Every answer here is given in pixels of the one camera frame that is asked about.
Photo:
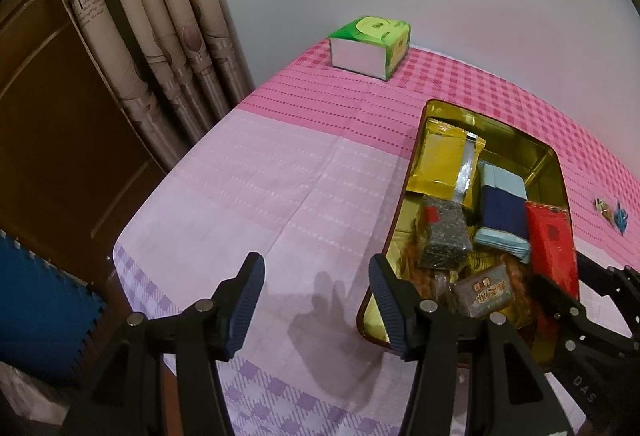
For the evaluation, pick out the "navy and pale blue packet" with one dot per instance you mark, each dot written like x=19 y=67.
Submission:
x=500 y=211

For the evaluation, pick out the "brown cube snack packet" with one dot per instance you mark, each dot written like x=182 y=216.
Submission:
x=482 y=291

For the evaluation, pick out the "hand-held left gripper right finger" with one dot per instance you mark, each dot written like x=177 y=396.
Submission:
x=387 y=306

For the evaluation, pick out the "blue wrapped candy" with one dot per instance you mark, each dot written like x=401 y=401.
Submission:
x=621 y=216

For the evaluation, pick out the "dark grey block snack packet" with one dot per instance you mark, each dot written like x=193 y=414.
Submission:
x=442 y=236

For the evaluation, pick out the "yellow snack packet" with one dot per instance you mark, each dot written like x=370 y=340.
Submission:
x=440 y=160

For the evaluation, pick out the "small orange wrapped candy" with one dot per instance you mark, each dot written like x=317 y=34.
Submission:
x=603 y=208

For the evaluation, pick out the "pink checked tablecloth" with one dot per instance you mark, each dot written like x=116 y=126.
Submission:
x=280 y=196

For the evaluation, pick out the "green tissue box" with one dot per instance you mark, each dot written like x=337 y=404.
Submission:
x=370 y=45

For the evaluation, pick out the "red snack packet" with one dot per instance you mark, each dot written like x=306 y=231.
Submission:
x=550 y=241

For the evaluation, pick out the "dark red gold tin box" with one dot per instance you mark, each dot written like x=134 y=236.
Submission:
x=520 y=145

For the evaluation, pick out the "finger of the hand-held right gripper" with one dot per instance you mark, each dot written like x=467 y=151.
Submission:
x=620 y=288
x=560 y=311

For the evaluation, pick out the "beige printed curtain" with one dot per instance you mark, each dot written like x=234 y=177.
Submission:
x=150 y=15

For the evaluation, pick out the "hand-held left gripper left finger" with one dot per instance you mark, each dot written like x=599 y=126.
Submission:
x=245 y=311

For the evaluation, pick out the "brown wooden door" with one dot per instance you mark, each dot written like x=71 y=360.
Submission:
x=60 y=140

